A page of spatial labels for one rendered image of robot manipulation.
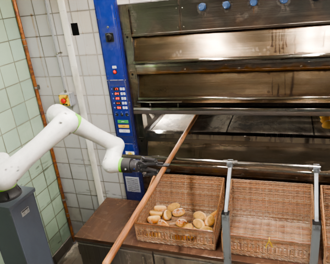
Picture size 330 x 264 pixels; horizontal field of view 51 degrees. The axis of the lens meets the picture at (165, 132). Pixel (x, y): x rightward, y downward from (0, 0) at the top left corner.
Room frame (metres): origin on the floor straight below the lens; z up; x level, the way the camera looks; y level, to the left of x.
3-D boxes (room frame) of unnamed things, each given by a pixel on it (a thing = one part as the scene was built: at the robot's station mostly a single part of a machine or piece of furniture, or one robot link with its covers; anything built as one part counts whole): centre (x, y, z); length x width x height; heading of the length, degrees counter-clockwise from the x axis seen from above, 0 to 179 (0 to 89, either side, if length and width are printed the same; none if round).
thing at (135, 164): (1.87, 0.18, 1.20); 0.09 x 0.07 x 0.08; 70
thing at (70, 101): (2.62, 0.73, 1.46); 0.10 x 0.07 x 0.10; 69
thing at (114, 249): (1.87, 0.01, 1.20); 1.71 x 0.03 x 0.03; 160
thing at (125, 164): (1.90, 0.24, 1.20); 0.12 x 0.06 x 0.09; 160
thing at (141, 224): (2.08, -0.06, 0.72); 0.56 x 0.49 x 0.28; 70
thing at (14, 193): (1.71, 0.96, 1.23); 0.26 x 0.15 x 0.06; 67
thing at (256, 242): (1.87, -0.62, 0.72); 0.56 x 0.49 x 0.28; 70
